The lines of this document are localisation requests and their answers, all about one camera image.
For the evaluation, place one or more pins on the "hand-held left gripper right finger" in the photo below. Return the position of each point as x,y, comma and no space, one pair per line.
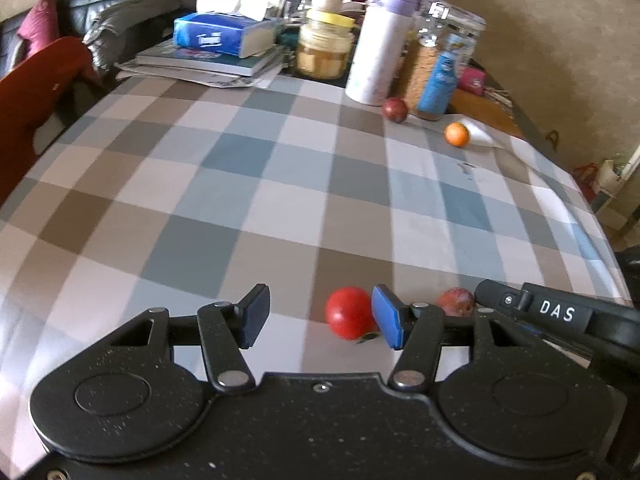
387,322

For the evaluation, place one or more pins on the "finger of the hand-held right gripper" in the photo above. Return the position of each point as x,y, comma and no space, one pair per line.
497,297

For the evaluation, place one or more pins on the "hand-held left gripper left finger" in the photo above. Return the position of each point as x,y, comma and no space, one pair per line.
255,315

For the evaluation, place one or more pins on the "red tomato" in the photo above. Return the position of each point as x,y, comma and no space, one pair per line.
349,311

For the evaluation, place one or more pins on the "reddish purple plum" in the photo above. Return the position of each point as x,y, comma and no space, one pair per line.
456,301
395,110

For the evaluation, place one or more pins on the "dark cloth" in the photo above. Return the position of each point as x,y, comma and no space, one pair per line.
630,265

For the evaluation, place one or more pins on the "checkered tablecloth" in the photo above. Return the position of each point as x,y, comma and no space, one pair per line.
250,185

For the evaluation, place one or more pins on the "red paper bag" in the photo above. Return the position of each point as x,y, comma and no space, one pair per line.
586,180

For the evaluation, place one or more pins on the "white paper bag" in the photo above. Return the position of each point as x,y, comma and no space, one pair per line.
614,180

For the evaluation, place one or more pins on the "small mandarin orange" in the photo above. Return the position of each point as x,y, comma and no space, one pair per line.
457,135

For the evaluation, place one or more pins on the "pink pencil case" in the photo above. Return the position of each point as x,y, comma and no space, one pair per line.
472,81

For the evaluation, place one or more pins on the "clear cereal jar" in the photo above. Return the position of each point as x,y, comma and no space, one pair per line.
440,65

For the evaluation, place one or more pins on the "stack of books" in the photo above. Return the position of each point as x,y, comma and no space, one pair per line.
200,65

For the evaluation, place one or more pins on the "white thermos purple lid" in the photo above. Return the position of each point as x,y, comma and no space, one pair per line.
377,55

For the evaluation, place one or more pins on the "glass jar yellow lid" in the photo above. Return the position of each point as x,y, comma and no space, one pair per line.
324,45

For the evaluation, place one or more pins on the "blue tissue box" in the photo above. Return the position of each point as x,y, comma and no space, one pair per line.
220,35

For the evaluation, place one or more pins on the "white tissue paper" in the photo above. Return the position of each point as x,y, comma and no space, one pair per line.
235,0

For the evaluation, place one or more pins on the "grey jacket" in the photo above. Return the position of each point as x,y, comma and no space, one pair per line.
130,20

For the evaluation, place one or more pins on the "pink cushion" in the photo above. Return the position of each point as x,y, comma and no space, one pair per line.
39,20

